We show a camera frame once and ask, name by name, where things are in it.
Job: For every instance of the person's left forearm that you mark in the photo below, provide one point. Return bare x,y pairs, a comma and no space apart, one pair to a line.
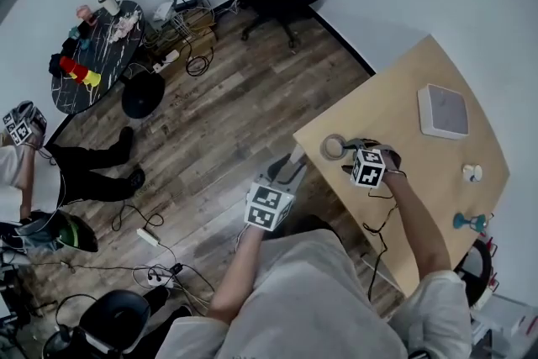
237,273

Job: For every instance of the teal small tool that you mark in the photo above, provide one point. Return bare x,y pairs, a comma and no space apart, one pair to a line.
475,223

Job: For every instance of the black backpack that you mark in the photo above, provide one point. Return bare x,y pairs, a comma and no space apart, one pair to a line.
80,237

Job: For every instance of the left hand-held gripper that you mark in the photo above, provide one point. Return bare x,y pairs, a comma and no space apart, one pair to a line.
269,206

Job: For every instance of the white mug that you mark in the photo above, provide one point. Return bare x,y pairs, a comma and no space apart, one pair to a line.
473,173

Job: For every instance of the red yellow stacked cups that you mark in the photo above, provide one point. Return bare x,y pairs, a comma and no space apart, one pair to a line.
77,70

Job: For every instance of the person's right forearm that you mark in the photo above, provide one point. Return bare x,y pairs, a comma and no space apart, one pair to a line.
420,223

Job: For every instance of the person's white shirt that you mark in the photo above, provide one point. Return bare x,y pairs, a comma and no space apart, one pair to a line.
302,298

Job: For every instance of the round black marble table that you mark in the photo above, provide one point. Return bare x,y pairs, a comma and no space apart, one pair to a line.
113,54

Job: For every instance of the tape roll with blue core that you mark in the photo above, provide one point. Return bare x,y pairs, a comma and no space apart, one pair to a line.
325,151

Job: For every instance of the white lidded tumbler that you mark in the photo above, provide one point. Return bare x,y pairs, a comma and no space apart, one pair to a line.
109,3

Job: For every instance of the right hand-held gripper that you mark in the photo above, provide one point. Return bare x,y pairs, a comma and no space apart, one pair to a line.
369,168

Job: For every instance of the black round stool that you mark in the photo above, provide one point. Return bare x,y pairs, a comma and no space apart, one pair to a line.
113,315

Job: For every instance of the pink figurine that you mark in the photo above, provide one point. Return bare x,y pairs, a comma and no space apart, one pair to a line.
85,14

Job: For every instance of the pink white fluffy pile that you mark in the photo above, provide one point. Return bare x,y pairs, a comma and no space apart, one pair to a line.
124,27

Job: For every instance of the person's black trousers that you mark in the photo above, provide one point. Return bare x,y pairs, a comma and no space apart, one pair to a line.
294,225

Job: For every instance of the white power strip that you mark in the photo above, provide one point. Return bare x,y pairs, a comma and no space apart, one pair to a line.
148,236
166,60
159,277

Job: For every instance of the small teal item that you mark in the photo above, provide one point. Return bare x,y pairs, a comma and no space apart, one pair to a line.
80,38

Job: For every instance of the black round frame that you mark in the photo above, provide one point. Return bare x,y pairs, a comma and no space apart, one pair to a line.
487,265

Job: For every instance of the white rectangular box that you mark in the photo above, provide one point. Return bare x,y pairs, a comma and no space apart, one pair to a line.
443,111

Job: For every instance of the black cloth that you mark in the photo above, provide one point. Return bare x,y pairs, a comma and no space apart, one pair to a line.
54,65

